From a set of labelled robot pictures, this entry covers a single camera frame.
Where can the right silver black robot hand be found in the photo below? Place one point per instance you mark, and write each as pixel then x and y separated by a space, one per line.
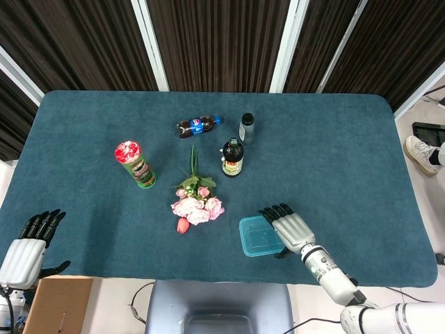
pixel 293 231

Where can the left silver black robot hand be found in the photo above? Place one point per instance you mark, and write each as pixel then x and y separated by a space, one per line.
pixel 21 261

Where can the blue container lid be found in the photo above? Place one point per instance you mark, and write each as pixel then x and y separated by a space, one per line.
pixel 257 236

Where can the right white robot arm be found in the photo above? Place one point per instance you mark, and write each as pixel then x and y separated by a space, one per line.
pixel 333 275

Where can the grey robot base seat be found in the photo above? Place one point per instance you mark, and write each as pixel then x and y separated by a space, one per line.
pixel 219 299

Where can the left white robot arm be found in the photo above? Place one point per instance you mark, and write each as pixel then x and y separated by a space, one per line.
pixel 10 306

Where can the brown cardboard box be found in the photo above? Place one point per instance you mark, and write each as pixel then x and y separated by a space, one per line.
pixel 55 306

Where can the teal velvet tablecloth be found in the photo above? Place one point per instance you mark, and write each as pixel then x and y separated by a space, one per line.
pixel 313 156

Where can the dark sauce bottle yellow label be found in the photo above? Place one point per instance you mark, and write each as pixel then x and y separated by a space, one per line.
pixel 233 160

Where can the pink artificial flower bouquet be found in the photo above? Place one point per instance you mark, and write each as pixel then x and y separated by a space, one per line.
pixel 198 208

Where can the orange-red tulip bud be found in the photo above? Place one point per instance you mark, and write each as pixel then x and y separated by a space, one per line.
pixel 183 227

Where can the grey bottle black cap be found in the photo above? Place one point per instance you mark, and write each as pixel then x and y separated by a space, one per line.
pixel 246 130

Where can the Pepsi cola bottle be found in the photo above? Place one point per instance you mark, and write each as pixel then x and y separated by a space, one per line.
pixel 194 127

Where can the white sneaker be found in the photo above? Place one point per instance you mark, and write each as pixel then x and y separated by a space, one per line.
pixel 419 151

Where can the green Pringles can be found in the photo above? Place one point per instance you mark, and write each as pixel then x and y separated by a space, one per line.
pixel 142 172

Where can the black device on floor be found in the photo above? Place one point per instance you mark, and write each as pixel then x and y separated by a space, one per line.
pixel 427 132

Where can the white partition frame post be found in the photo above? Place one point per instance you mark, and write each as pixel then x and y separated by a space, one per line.
pixel 417 95
pixel 288 45
pixel 341 45
pixel 21 78
pixel 151 45

